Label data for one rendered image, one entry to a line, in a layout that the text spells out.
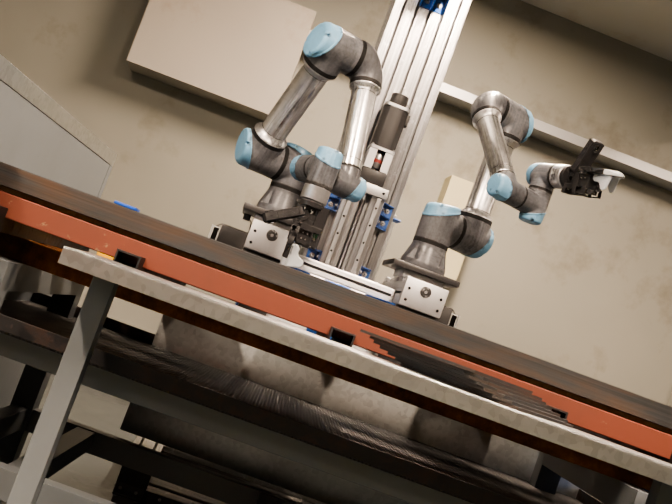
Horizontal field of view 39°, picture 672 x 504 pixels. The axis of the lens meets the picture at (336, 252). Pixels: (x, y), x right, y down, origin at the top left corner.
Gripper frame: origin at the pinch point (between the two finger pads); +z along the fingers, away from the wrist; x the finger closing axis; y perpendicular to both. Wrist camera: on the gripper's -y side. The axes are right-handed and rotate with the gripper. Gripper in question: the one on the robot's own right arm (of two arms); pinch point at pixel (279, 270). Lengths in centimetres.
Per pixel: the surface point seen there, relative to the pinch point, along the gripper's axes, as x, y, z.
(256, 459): 16, 12, 52
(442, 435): 16, 59, 28
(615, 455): -94, 67, 13
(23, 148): -36, -63, -5
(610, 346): 362, 210, -39
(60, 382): -83, -27, 34
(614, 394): -62, 74, 2
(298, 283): -62, 7, 3
